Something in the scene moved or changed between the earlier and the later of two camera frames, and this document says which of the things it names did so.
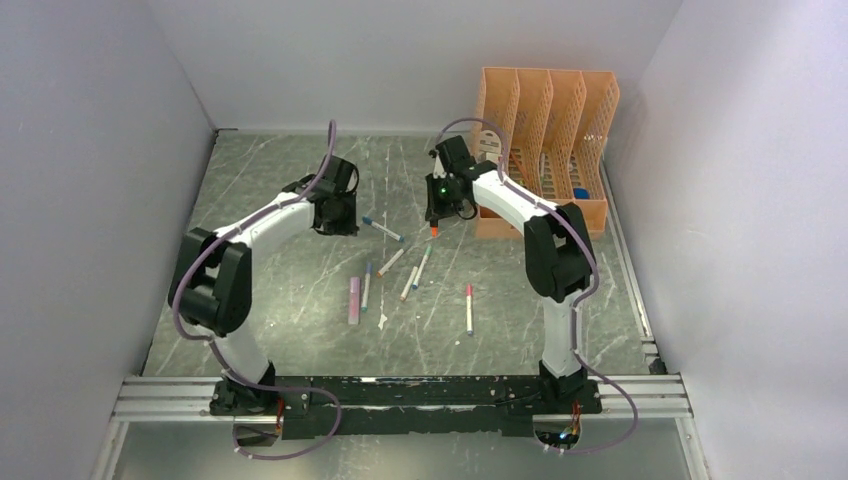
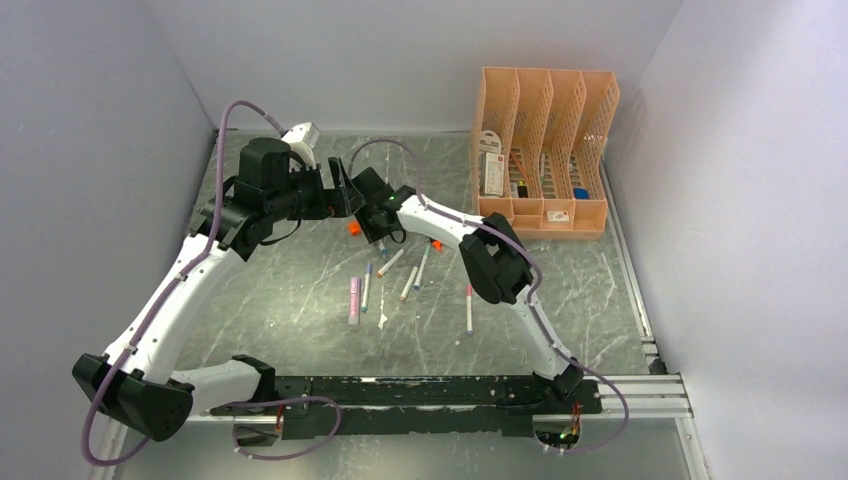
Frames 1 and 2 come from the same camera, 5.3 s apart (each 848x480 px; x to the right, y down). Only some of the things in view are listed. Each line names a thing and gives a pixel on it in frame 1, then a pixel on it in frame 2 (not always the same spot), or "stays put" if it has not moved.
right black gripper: x=437 y=210 to x=372 y=234
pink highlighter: x=354 y=300 stays put
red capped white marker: x=469 y=308 stays put
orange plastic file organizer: x=544 y=130 stays put
